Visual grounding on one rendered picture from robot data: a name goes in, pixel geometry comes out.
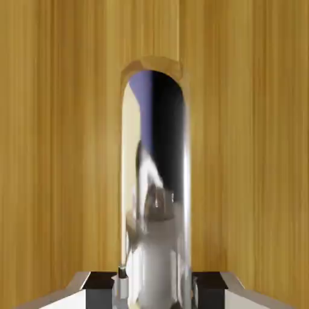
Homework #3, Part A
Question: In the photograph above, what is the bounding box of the light wooden drawer front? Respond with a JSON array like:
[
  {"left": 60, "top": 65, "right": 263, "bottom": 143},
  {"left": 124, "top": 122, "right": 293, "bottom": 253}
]
[{"left": 0, "top": 0, "right": 309, "bottom": 309}]

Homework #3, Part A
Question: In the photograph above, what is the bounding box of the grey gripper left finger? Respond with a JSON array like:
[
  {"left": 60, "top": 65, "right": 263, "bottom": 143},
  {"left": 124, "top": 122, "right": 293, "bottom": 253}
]
[{"left": 14, "top": 271, "right": 118, "bottom": 309}]

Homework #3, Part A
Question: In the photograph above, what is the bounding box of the shiny curved metal drawer handle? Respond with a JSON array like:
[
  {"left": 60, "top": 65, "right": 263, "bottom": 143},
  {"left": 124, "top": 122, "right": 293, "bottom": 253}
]
[{"left": 116, "top": 56, "right": 199, "bottom": 309}]

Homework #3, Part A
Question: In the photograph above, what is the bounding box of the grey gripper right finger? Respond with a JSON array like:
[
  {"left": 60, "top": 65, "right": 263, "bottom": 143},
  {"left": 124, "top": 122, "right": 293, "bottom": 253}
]
[{"left": 193, "top": 271, "right": 296, "bottom": 309}]

